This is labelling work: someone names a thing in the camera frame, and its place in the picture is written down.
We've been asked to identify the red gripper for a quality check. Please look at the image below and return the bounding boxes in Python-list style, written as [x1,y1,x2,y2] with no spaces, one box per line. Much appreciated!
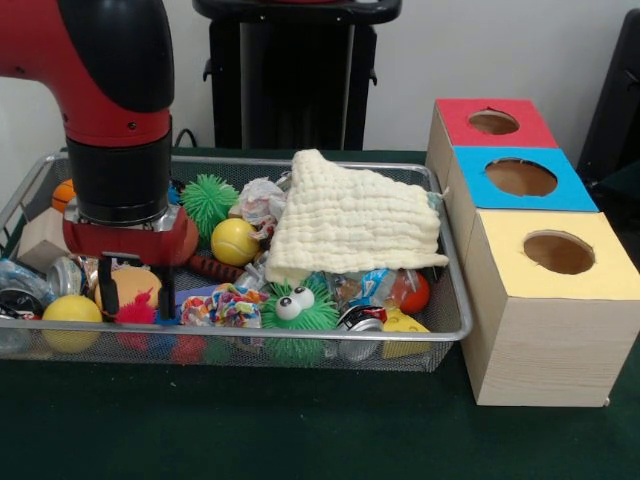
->
[62,205,190,322]

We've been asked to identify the pink blue fuzzy caterpillar toy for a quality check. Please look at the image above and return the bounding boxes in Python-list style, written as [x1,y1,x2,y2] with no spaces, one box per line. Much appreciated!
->
[114,289,182,327]

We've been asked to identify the cream muslin cloth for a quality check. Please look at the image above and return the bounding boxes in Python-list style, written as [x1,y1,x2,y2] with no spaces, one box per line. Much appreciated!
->
[264,148,450,284]

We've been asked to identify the wooden box with three holes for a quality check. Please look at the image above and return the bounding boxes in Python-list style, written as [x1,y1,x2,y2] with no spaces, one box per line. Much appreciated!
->
[425,98,640,409]

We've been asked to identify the yellow ball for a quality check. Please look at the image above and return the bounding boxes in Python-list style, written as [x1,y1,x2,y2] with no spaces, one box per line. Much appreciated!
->
[41,294,104,354]

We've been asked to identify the green spiky ball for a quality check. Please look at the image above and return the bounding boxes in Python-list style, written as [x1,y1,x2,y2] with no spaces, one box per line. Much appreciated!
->
[179,173,240,235]

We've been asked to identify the small orange basketball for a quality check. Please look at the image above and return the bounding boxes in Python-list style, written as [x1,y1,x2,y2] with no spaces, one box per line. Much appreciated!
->
[51,178,76,214]

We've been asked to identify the green spiky toy with eyes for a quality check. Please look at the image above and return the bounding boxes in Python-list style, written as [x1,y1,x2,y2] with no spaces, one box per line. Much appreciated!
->
[259,280,340,331]

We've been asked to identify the yellow cheese wedge toy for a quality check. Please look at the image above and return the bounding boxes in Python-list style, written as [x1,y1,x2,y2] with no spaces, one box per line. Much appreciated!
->
[382,307,432,359]

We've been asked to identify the dark green side tablecloth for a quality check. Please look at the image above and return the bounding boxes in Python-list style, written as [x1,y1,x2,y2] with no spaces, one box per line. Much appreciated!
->
[592,159,640,236]

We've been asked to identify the black stand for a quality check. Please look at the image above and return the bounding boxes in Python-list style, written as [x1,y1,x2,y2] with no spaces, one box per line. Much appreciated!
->
[574,8,640,174]

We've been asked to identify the multicolour rope toy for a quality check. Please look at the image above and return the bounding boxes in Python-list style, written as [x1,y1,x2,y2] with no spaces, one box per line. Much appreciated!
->
[179,282,269,329]

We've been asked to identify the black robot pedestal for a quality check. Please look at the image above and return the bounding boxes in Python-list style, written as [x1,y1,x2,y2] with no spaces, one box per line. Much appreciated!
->
[192,0,404,151]

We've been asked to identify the shallow wire mesh bin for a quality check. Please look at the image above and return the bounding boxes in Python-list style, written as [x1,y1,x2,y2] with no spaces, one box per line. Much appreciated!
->
[0,152,474,374]

